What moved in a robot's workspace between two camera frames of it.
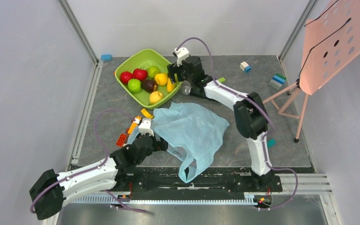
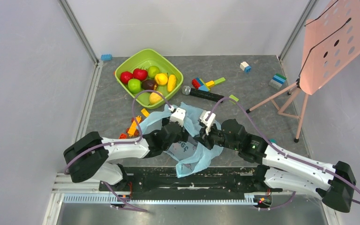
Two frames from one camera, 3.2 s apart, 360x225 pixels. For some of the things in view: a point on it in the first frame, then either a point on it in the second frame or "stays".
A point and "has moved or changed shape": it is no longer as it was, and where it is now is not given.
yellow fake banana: [170, 86] stays
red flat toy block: [122, 140] stays
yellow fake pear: [161, 78] stays
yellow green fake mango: [153, 70] stays
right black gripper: [173, 72] → [205, 136]
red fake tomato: [140, 74] stays
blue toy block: [106, 57] stays
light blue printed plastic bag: [192, 137] has moved or changed shape
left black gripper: [161, 145] → [183, 136]
